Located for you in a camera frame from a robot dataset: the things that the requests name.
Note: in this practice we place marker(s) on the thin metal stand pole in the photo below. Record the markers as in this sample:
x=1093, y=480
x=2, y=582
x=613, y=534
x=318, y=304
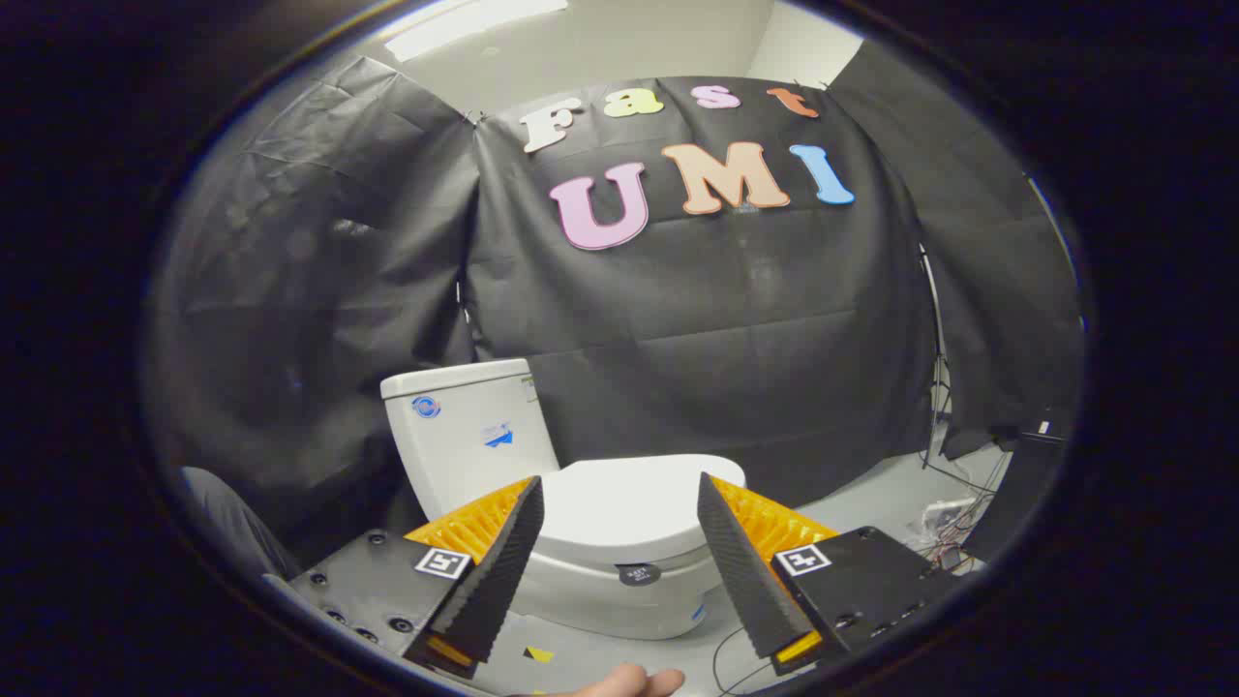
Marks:
x=937, y=358

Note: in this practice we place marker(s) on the black backdrop cloth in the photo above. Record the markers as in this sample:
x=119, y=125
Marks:
x=726, y=319

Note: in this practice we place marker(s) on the person's leg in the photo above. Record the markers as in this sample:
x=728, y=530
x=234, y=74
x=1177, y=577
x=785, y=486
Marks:
x=232, y=528

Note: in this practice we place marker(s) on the white power strip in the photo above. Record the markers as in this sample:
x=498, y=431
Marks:
x=949, y=511

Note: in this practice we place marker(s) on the yellow black floor sticker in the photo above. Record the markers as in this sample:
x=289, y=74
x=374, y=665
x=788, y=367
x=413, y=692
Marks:
x=538, y=655

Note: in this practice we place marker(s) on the white toilet lid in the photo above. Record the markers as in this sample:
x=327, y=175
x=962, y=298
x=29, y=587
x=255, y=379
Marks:
x=619, y=513

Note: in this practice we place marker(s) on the black box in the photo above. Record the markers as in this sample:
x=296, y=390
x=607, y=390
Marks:
x=1016, y=494

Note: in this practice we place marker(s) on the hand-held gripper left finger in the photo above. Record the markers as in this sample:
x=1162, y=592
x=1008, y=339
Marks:
x=494, y=581

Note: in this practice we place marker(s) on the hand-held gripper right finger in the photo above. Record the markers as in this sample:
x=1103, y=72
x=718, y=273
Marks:
x=740, y=571

